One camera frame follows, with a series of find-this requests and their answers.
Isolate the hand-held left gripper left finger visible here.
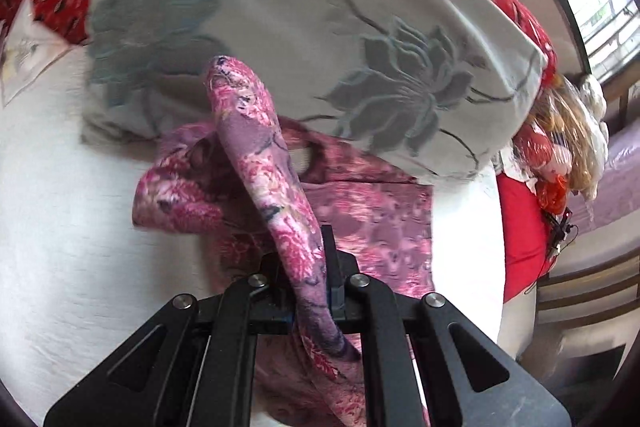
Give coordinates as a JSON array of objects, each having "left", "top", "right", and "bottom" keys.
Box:
[{"left": 44, "top": 253, "right": 297, "bottom": 427}]

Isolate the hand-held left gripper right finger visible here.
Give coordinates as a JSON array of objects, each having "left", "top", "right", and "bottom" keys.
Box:
[{"left": 320, "top": 224, "right": 571, "bottom": 427}]

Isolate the purple floral long-sleeve shirt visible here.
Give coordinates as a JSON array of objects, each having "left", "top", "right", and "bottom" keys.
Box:
[{"left": 131, "top": 56, "right": 436, "bottom": 427}]

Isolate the plain red cloth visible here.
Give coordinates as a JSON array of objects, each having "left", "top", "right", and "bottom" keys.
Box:
[{"left": 497, "top": 172, "right": 556, "bottom": 303}]

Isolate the white quilted bedspread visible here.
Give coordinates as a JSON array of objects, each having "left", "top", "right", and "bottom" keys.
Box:
[{"left": 0, "top": 42, "right": 506, "bottom": 427}]

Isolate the doll in clear plastic bag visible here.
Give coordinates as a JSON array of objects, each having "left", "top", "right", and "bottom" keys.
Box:
[{"left": 515, "top": 74, "right": 608, "bottom": 215}]

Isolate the grey floral pillow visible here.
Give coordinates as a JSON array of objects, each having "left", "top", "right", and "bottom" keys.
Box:
[{"left": 80, "top": 0, "right": 548, "bottom": 185}]

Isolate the purple bed sheet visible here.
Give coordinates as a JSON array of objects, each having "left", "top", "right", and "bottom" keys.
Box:
[{"left": 565, "top": 127, "right": 640, "bottom": 268}]

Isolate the black cabled device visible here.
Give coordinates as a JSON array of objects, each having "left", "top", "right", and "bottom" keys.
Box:
[{"left": 542, "top": 207, "right": 576, "bottom": 260}]

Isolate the wooden bed frame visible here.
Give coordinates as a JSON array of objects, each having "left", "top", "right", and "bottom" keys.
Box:
[{"left": 537, "top": 252, "right": 640, "bottom": 323}]

